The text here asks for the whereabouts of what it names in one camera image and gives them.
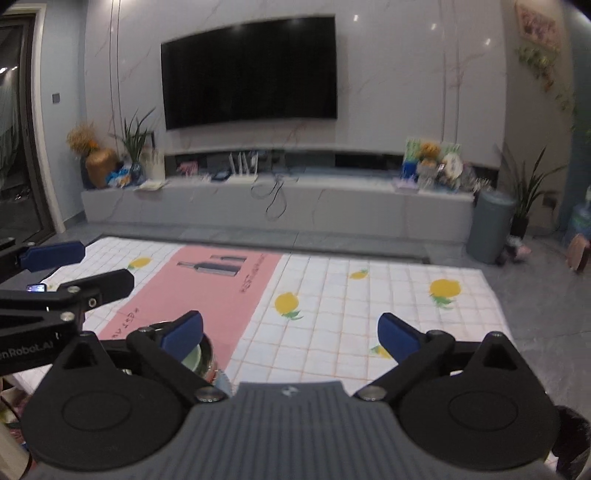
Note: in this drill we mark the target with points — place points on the sliding glass door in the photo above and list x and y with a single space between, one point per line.
18 138

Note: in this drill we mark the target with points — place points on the green ceramic bowl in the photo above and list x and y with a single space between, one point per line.
193 357

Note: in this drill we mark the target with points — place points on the pink bottle print mat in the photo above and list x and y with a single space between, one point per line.
184 300

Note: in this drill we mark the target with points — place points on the white round hand fan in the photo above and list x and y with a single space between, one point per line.
451 166

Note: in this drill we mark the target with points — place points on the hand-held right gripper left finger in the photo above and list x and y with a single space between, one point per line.
182 334

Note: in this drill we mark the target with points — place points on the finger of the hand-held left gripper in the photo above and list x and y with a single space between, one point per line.
53 256
101 286

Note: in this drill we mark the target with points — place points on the lemon print checked tablecloth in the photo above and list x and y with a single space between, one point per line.
369 318

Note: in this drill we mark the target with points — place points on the closed laptop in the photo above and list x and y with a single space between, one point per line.
406 185

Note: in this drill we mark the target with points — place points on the blue snack packets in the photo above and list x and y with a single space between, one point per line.
119 177

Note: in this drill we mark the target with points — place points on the wall socket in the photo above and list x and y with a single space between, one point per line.
549 201

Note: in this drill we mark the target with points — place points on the black television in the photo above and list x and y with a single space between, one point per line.
249 74

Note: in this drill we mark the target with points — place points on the white router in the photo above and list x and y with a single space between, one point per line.
242 175

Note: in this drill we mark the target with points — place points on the gold vase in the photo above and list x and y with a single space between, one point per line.
101 168

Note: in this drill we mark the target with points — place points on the potted long-leaf plant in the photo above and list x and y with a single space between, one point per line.
524 198

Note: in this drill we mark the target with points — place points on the blue water jug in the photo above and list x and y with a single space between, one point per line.
579 221

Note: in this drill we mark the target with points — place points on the white gift bag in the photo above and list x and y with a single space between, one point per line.
153 165

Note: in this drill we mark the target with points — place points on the orange steel bowl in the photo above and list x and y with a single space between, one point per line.
210 357

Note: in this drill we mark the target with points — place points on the green plant in blue vase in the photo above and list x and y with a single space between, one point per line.
135 143

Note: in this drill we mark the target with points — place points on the sheets of paper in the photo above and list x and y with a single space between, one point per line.
151 185

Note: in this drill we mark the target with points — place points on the hanging vine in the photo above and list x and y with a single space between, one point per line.
538 62

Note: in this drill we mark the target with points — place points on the framed wall picture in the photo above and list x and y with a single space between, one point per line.
538 23

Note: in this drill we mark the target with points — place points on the marble television console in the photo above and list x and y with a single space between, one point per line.
323 207

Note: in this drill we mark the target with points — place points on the dried yellow flowers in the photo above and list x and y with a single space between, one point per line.
82 137

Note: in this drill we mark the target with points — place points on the pink floor heater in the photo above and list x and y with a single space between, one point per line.
579 254

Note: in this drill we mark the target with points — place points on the pink slippers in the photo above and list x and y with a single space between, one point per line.
519 249

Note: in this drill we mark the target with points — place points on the brown teddy bear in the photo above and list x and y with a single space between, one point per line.
429 154

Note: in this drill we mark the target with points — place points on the grey trash can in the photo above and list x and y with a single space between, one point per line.
489 230

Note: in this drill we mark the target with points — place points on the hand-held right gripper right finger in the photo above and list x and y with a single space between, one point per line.
399 337

